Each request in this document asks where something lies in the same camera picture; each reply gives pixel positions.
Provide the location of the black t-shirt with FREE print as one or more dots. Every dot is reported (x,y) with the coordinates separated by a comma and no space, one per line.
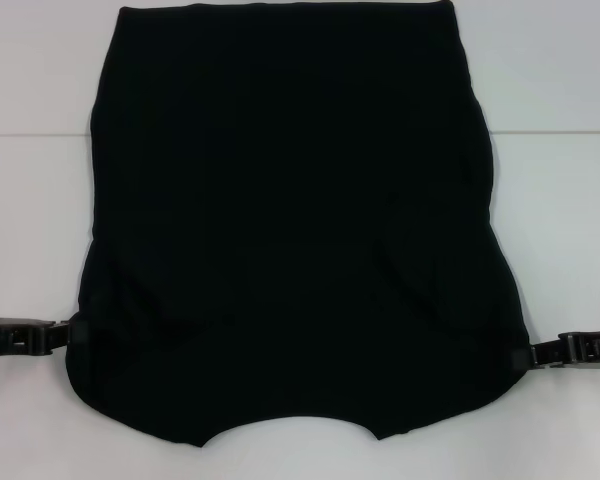
(290,200)

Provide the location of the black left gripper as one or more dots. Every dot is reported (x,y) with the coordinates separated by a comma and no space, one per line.
(10,337)

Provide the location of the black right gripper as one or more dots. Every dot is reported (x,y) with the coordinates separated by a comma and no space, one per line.
(595,350)

